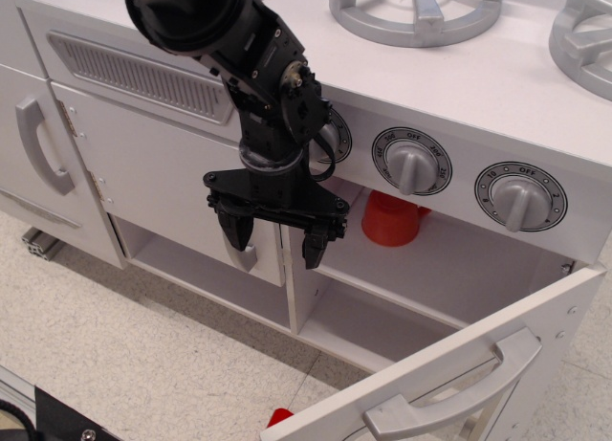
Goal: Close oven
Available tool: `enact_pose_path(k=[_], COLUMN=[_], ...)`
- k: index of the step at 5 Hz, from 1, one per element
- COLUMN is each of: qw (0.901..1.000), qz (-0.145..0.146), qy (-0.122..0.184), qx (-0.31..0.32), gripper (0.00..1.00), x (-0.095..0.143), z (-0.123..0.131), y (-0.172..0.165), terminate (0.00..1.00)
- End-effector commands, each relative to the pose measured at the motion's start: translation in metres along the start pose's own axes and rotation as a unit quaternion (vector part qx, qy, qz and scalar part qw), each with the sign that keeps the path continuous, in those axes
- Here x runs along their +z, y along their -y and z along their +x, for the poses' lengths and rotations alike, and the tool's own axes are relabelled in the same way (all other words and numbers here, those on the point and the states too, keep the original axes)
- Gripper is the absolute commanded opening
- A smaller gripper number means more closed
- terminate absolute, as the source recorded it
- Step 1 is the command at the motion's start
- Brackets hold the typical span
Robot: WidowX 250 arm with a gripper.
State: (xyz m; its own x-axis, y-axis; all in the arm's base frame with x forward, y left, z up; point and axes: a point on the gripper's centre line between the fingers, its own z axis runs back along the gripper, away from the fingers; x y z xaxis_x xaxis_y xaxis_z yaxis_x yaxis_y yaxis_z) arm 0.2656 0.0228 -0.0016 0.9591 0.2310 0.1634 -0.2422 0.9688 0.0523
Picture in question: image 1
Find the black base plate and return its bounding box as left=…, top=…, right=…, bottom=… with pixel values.
left=34, top=386, right=120, bottom=441

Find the white cabinet door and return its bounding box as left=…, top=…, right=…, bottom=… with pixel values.
left=50, top=80, right=286, bottom=287
left=1, top=66, right=125, bottom=268

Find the black braided cable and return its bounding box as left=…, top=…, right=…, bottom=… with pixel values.
left=0, top=398, right=39, bottom=441

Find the white left cabinet door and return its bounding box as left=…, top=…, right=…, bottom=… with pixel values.
left=1, top=66, right=125, bottom=268

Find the grey oven door handle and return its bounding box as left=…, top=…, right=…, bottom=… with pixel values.
left=362, top=327, right=543, bottom=439

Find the left silver stove burner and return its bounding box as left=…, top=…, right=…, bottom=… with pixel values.
left=329, top=0, right=503, bottom=48

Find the right grey stove knob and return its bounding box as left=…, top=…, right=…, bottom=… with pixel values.
left=474, top=161, right=568, bottom=232

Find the grey left door handle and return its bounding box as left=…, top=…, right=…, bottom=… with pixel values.
left=14, top=97, right=75, bottom=196

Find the grey middle door handle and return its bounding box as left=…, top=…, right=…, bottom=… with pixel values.
left=224, top=237, right=257, bottom=273

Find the right silver stove burner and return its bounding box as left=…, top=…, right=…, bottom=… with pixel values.
left=549, top=0, right=611, bottom=100

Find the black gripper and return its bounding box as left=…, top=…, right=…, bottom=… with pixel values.
left=203, top=168, right=350, bottom=270

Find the silver stove burner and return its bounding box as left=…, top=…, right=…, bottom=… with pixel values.
left=329, top=0, right=503, bottom=48
left=549, top=0, right=611, bottom=100

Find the white toy kitchen body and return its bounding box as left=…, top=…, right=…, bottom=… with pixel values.
left=0, top=0, right=612, bottom=441

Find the aluminium frame rail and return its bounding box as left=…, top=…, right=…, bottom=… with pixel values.
left=21, top=228, right=64, bottom=261

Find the red object on floor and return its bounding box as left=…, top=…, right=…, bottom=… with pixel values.
left=267, top=408, right=294, bottom=428

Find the white middle cabinet door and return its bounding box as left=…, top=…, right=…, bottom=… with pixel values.
left=50, top=80, right=286, bottom=287

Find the left grey stove knob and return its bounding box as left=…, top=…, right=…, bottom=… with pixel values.
left=310, top=109, right=353, bottom=164

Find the white oven door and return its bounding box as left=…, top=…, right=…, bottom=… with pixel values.
left=260, top=264, right=606, bottom=440

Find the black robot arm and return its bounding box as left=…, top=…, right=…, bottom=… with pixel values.
left=124, top=0, right=349, bottom=269

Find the grey stove knob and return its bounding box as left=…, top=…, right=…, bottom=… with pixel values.
left=474, top=161, right=568, bottom=232
left=310, top=109, right=353, bottom=164

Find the middle grey oven knob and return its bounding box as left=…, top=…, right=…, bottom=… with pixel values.
left=372, top=127, right=452, bottom=196

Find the red plastic cup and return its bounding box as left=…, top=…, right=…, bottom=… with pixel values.
left=361, top=190, right=431, bottom=248

